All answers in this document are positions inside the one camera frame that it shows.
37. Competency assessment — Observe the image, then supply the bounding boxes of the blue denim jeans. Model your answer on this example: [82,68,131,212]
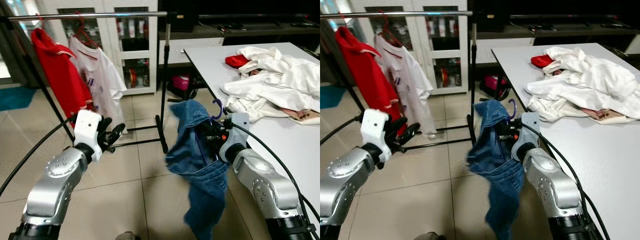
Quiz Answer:
[165,99,232,240]
[466,99,527,240]

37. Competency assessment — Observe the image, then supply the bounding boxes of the red clothes hanger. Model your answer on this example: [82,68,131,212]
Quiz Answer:
[382,11,407,48]
[74,12,101,49]

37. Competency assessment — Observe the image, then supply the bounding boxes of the white garment with dark label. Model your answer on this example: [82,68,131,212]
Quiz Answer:
[225,95,275,124]
[527,95,576,123]

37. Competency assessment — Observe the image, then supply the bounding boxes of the white printed shirt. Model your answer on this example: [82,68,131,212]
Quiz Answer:
[69,35,129,135]
[375,34,436,138]

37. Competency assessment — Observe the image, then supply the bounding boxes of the pink and black bag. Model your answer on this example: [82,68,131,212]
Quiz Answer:
[169,74,195,101]
[479,74,512,101]

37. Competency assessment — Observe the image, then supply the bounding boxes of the red item behind glass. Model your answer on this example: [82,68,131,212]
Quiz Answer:
[127,67,151,88]
[439,67,461,87]

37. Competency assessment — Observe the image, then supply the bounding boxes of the red shirt with white trim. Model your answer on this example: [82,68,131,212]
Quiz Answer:
[335,26,408,137]
[31,27,97,128]

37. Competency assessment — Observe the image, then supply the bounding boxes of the blue floor mat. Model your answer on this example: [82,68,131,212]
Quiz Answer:
[0,86,38,112]
[320,84,347,110]

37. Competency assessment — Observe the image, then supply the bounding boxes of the red garment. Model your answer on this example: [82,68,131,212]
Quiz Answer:
[225,54,252,70]
[531,54,557,70]

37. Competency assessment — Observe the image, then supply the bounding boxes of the white glass door cabinet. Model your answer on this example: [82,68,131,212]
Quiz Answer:
[37,0,162,97]
[350,0,474,96]

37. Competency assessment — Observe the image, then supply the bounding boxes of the pink beige garment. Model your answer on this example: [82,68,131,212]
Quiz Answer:
[582,106,640,126]
[279,106,321,126]

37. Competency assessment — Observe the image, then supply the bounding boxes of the cream beige stitched garment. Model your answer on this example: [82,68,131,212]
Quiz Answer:
[237,46,321,101]
[544,46,640,101]

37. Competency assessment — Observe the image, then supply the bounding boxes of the black television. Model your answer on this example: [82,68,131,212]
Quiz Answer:
[475,0,640,18]
[170,0,321,21]

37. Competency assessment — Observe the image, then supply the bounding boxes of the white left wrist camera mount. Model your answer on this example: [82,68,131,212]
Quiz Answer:
[360,109,392,152]
[73,110,104,150]

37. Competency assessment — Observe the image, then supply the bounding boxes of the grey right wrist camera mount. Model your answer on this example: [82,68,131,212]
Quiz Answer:
[515,111,542,162]
[220,112,251,163]

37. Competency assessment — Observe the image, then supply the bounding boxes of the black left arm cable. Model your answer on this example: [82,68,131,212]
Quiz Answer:
[0,114,77,197]
[320,113,363,147]

